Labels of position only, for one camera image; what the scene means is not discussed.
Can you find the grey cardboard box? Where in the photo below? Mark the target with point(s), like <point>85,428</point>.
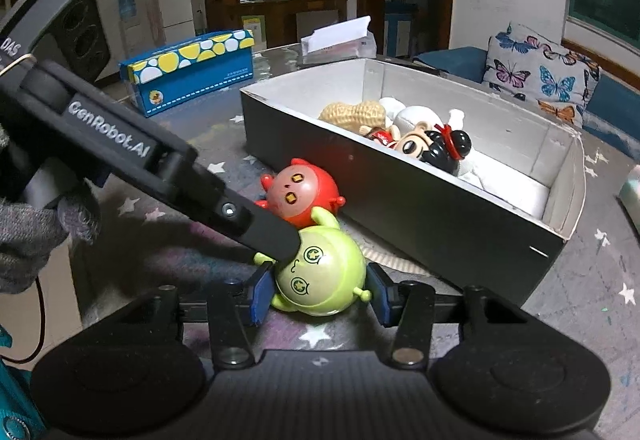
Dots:
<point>400,215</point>

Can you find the beige peanut toy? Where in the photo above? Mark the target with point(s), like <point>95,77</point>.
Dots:
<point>352,115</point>

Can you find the teal garment with snaps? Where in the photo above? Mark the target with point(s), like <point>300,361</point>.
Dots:
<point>15,400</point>

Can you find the clear tissue packet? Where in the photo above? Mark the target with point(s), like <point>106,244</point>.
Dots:
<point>340,42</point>

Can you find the red round toy figure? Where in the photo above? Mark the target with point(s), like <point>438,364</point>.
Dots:
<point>300,190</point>

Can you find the person's left hand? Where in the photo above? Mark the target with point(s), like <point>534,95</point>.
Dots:
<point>30,235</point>

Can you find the corrugated cardboard piece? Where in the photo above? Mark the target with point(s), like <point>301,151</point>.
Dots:
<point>395,262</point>

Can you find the grey star print tablecloth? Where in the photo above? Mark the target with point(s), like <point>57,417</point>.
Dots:
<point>575,320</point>

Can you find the blue cabinet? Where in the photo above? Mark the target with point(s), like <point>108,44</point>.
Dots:
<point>400,27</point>

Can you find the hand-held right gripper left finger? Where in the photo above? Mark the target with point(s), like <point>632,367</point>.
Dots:
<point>260,292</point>

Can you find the green round toy figure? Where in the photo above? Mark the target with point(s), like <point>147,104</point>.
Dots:
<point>320,270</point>

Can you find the white plush rabbit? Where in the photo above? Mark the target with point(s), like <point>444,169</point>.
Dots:
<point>417,117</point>

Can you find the white refrigerator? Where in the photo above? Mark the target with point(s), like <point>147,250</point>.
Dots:
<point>175,5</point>

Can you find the blue dotted tissue box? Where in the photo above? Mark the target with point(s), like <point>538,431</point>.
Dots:
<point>190,70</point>

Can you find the butterfly print pillow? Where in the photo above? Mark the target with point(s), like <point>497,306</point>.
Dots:
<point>540,72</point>

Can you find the blue sofa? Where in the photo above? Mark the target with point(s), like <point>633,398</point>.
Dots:
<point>612,105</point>

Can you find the wooden sideboard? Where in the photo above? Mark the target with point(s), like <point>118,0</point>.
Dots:
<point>300,22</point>

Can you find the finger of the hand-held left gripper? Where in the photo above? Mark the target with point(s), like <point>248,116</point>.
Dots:
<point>260,225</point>

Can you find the black haired doll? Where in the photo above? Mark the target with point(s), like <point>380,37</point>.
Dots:
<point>435,147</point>

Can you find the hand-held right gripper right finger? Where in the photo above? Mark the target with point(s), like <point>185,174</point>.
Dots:
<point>381,295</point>

